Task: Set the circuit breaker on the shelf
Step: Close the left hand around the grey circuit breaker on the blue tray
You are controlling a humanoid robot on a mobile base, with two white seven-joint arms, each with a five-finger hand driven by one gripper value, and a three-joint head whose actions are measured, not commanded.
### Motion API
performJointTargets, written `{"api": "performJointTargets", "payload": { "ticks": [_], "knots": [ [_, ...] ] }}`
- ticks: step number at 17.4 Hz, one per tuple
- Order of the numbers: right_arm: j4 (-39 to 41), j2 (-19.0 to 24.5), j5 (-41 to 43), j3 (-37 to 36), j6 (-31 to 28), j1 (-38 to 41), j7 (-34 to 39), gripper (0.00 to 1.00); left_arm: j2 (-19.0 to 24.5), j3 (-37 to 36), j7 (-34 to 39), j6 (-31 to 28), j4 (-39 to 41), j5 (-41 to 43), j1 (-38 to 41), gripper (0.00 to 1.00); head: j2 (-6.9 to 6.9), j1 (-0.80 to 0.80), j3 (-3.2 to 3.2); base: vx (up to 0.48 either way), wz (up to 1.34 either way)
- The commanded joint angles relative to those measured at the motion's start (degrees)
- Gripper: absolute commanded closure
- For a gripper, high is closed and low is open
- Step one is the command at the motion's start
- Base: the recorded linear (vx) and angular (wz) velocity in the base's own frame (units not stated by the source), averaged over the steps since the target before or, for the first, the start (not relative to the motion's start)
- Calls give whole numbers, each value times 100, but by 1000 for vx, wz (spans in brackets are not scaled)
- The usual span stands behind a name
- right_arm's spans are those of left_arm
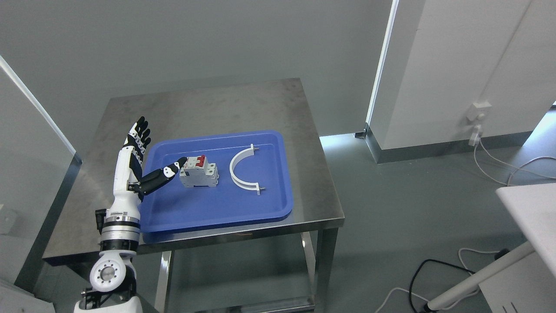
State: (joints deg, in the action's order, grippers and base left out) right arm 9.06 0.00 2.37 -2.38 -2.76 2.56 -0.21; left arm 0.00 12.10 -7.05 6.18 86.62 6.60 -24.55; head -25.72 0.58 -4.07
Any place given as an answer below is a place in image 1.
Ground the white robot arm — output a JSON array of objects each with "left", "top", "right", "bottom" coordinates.
[{"left": 74, "top": 209, "right": 143, "bottom": 313}]

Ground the white curved plastic bracket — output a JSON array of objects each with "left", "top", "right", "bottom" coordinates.
[{"left": 228, "top": 143, "right": 265, "bottom": 196}]

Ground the black cable on floor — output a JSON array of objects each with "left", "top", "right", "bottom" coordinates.
[{"left": 409, "top": 259, "right": 476, "bottom": 313}]

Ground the blue plastic tray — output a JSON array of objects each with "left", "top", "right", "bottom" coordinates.
[{"left": 139, "top": 130, "right": 294, "bottom": 234}]

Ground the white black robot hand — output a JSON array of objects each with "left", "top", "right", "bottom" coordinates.
[{"left": 109, "top": 116, "right": 187, "bottom": 216}]

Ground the white desk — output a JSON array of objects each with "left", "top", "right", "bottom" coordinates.
[{"left": 424, "top": 183, "right": 556, "bottom": 313}]

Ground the white wall socket plug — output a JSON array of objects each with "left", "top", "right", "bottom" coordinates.
[{"left": 466, "top": 101, "right": 492, "bottom": 147}]

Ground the white cable on floor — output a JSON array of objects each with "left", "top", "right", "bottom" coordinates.
[{"left": 473, "top": 138, "right": 556, "bottom": 186}]

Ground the grey red circuit breaker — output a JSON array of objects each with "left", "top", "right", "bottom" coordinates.
[{"left": 179, "top": 155, "right": 220, "bottom": 188}]

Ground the stainless steel table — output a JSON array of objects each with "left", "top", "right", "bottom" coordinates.
[{"left": 43, "top": 78, "right": 345, "bottom": 313}]

